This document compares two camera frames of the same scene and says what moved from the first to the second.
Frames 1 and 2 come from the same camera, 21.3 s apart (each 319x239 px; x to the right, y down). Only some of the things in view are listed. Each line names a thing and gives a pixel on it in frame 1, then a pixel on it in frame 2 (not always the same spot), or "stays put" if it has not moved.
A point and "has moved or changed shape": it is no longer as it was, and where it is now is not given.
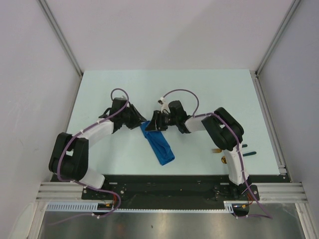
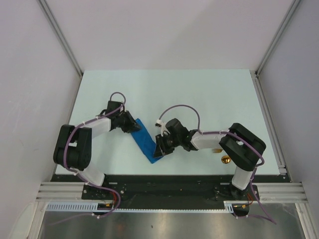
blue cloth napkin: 158,144 has moved or changed shape
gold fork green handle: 219,150 stays put
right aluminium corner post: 285,21 stays put
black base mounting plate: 175,192 stays put
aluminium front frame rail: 291,192 stays put
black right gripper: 158,118 to 160,144
